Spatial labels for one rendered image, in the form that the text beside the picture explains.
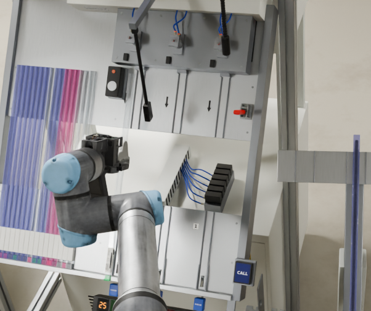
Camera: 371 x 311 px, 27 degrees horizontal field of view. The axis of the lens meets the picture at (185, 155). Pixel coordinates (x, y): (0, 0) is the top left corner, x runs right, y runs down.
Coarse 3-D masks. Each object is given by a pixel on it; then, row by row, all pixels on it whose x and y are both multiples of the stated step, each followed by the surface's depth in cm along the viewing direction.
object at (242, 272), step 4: (236, 264) 180; (240, 264) 180; (244, 264) 180; (236, 268) 180; (240, 268) 180; (244, 268) 180; (248, 268) 179; (236, 272) 180; (240, 272) 180; (244, 272) 180; (248, 272) 179; (236, 276) 180; (240, 276) 180; (244, 276) 180; (248, 276) 179; (236, 280) 180; (240, 280) 180; (244, 280) 179; (248, 280) 179
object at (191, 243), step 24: (0, 192) 203; (168, 216) 190; (192, 216) 188; (216, 216) 187; (240, 216) 185; (168, 240) 190; (192, 240) 188; (216, 240) 186; (96, 264) 195; (168, 264) 190; (192, 264) 188; (216, 264) 186; (216, 288) 186
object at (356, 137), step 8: (352, 192) 166; (352, 200) 166; (352, 208) 166; (352, 216) 166; (352, 224) 166; (352, 232) 166; (352, 240) 165; (352, 248) 165; (352, 256) 165; (352, 264) 165; (352, 272) 165; (352, 280) 165; (352, 288) 165; (352, 296) 165; (352, 304) 165
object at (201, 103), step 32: (32, 0) 204; (64, 0) 201; (32, 32) 203; (64, 32) 201; (96, 32) 198; (256, 32) 187; (32, 64) 203; (64, 64) 200; (96, 64) 198; (256, 64) 186; (96, 96) 197; (160, 96) 192; (192, 96) 190; (224, 96) 188; (160, 128) 192; (192, 128) 190; (224, 128) 187
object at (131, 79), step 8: (128, 80) 188; (128, 88) 188; (128, 96) 188; (128, 104) 188; (128, 112) 188; (128, 120) 188; (128, 128) 188; (120, 176) 187; (120, 184) 187; (120, 192) 187; (112, 232) 187; (112, 240) 187
